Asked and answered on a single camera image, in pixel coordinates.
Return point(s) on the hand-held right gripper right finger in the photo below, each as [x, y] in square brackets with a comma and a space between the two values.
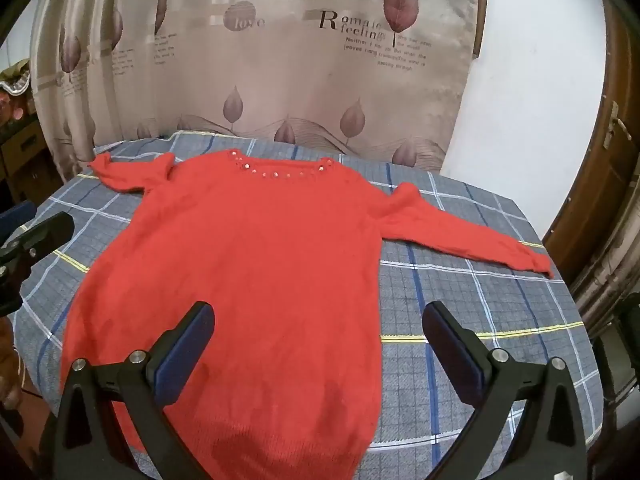
[452, 347]

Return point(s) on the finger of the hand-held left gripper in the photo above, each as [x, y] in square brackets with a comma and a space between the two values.
[42, 235]

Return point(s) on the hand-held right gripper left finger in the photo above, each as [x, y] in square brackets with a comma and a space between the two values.
[186, 347]

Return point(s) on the red knit sweater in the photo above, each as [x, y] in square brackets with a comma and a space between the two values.
[250, 260]

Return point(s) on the person's left forearm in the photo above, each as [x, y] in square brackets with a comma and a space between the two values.
[7, 370]

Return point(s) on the grey plaid blanket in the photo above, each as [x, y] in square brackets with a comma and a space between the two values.
[475, 290]

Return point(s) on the cluttered shelf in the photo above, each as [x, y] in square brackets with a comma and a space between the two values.
[15, 120]

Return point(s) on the metal door latch plate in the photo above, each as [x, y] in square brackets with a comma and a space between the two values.
[611, 125]

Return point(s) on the beige leaf print curtain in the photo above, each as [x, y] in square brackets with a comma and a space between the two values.
[280, 85]

